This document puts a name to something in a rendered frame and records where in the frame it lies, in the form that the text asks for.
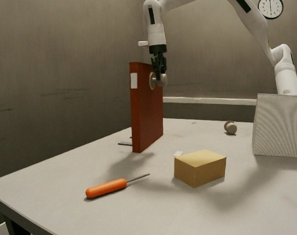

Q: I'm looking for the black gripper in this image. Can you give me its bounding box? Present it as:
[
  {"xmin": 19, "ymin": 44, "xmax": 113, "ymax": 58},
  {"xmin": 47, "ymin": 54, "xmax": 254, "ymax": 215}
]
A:
[{"xmin": 149, "ymin": 44, "xmax": 167, "ymax": 82}]

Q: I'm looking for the orange-handled screwdriver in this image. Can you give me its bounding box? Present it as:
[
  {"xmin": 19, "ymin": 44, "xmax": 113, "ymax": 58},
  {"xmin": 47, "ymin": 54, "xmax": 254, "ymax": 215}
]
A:
[{"xmin": 85, "ymin": 173, "xmax": 150, "ymax": 198}]

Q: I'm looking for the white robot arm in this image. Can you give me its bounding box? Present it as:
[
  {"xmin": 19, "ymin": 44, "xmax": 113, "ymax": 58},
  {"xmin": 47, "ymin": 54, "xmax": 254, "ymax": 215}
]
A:
[{"xmin": 137, "ymin": 0, "xmax": 297, "ymax": 95}]

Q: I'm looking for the cream door knob with square spindle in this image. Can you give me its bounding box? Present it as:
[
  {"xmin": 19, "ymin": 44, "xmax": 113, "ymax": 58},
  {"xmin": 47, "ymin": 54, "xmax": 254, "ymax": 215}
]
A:
[{"xmin": 150, "ymin": 73, "xmax": 167, "ymax": 88}]

